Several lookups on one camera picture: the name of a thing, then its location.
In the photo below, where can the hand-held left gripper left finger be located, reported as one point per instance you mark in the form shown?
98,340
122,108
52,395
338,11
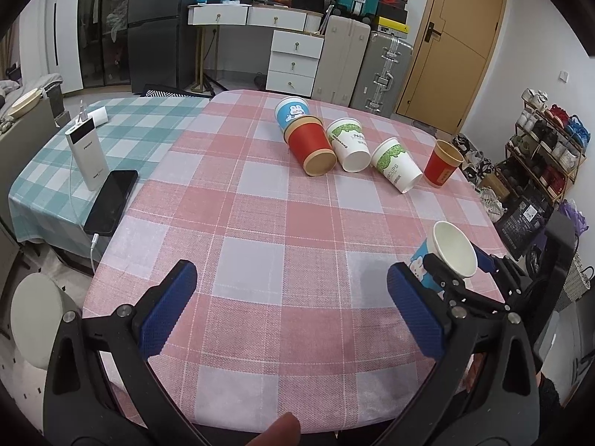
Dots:
169,306

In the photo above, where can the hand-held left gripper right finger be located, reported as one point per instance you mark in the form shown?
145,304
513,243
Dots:
416,311

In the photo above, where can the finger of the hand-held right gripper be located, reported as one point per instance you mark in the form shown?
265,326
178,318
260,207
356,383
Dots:
484,264
448,285

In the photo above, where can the blue rabbit paper cup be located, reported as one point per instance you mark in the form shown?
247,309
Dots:
293,112
453,251

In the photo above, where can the red paper cup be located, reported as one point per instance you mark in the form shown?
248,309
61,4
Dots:
311,145
441,163

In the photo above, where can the white green paper cup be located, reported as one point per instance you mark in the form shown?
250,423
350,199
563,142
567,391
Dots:
395,163
348,144

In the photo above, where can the person's left hand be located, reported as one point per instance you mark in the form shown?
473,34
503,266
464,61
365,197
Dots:
279,429

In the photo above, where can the white wicker basket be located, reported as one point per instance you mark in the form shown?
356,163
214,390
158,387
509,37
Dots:
574,283

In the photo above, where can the purple plastic bag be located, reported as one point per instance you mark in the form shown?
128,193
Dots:
574,216

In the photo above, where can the black labelled box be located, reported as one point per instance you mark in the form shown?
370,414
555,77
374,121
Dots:
525,223

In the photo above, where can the shoe rack with shoes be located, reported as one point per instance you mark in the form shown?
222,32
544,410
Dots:
546,148

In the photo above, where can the pink checked tablecloth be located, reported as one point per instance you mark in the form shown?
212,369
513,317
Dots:
260,241

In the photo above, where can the black smartphone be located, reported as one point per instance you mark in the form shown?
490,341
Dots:
111,202

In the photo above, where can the white round stool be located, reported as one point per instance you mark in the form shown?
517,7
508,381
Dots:
35,325

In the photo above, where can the green checked tablecloth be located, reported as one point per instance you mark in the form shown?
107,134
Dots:
107,148

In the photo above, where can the white power bank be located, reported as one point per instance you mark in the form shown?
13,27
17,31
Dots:
86,153

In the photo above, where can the small white box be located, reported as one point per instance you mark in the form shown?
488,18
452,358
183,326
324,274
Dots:
98,116

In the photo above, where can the grey suitcase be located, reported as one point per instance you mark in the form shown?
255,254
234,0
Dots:
383,76

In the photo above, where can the black striped floor mat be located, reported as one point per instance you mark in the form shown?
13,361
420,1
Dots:
174,90

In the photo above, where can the wooden door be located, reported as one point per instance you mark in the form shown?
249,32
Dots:
453,46

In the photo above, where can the beige suitcase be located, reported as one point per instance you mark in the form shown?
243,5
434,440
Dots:
341,60

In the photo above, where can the round wooden tray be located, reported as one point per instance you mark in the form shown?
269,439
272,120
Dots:
25,102

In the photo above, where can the stack of shoe boxes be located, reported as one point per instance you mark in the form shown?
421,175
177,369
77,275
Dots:
394,9

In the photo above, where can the black refrigerator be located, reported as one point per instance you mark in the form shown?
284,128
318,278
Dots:
162,23

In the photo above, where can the white vanity desk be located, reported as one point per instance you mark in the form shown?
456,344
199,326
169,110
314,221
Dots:
279,42

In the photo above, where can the glass door cabinet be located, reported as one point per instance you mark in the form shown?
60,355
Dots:
104,23

